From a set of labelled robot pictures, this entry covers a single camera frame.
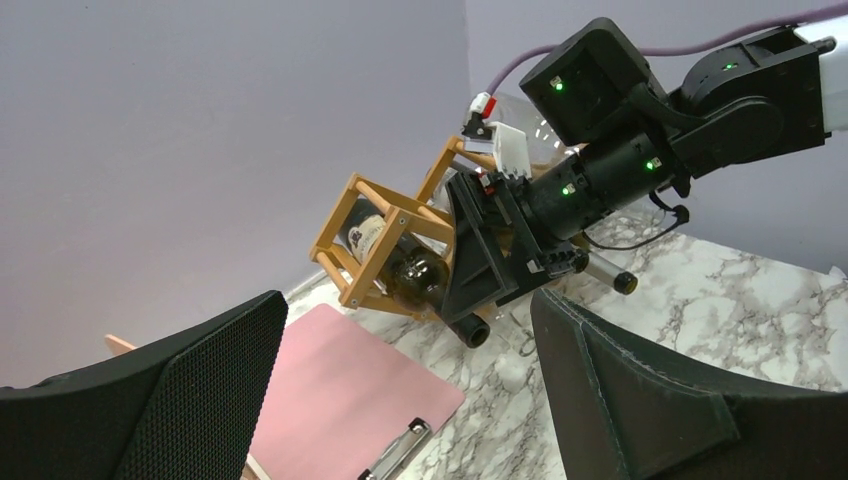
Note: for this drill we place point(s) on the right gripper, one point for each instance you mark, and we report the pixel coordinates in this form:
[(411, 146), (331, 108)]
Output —
[(500, 244)]

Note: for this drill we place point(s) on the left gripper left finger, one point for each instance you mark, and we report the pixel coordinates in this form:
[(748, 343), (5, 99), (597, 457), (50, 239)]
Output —
[(183, 407)]

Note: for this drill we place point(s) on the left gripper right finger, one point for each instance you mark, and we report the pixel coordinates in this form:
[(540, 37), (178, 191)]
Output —
[(624, 407)]

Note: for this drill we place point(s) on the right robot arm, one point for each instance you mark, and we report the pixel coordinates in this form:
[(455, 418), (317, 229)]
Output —
[(773, 90)]

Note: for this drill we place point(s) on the dark bottle black cap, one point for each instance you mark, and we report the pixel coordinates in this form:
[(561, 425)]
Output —
[(413, 274)]

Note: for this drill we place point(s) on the wooden wine rack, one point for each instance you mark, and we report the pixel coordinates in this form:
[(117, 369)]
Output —
[(427, 216)]

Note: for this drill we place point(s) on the peach plastic organizer basket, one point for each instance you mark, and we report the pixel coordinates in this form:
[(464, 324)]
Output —
[(117, 346)]

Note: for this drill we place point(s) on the pink clipboard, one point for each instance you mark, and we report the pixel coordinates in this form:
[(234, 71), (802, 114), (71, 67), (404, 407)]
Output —
[(343, 404)]

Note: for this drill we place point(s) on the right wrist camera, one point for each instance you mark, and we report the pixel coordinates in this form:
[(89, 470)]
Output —
[(507, 145)]

